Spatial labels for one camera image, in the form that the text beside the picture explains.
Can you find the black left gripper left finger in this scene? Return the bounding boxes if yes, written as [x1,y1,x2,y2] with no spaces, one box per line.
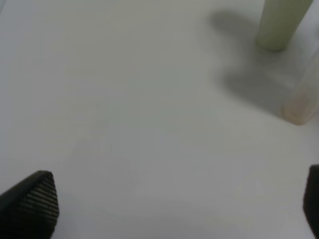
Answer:
[0,170,59,239]

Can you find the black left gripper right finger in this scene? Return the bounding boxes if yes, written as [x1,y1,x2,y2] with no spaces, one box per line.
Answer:
[303,165,319,239]

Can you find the clear plastic drink bottle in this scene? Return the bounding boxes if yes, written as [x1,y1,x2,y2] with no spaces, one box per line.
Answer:
[282,52,319,125]

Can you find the pale green plastic cup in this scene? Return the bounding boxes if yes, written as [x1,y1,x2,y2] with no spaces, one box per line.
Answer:
[256,0,313,52]

